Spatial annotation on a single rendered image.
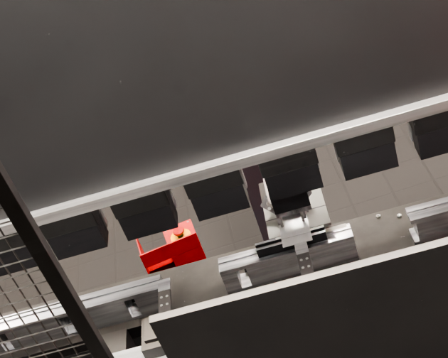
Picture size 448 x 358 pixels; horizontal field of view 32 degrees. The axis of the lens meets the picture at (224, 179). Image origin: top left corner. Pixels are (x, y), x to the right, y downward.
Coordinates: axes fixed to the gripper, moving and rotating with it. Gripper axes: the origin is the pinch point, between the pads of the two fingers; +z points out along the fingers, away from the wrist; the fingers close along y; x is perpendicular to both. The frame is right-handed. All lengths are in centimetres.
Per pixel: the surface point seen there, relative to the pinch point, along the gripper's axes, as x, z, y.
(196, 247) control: 36, 1, -34
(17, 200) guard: -118, -12, -32
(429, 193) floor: 151, 6, 60
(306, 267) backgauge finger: -12.9, 13.6, 0.8
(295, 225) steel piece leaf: 0.8, 2.2, 0.5
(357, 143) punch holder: -23.7, -13.9, 21.8
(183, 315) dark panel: -64, 13, -24
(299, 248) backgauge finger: -7.1, 8.5, -0.1
